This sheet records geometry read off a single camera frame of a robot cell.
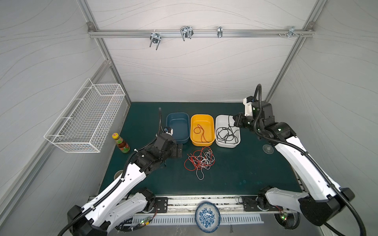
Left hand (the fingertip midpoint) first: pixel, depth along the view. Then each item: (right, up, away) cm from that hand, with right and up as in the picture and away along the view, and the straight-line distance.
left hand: (172, 146), depth 75 cm
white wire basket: (-41, +12, -7) cm, 43 cm away
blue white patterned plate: (+18, -33, -5) cm, 38 cm away
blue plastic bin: (+1, +11, +34) cm, 36 cm away
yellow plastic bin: (+21, +12, +32) cm, 40 cm away
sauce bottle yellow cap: (-31, -3, +12) cm, 33 cm away
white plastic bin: (+35, +2, +26) cm, 44 cm away
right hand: (+32, +16, -3) cm, 36 cm away
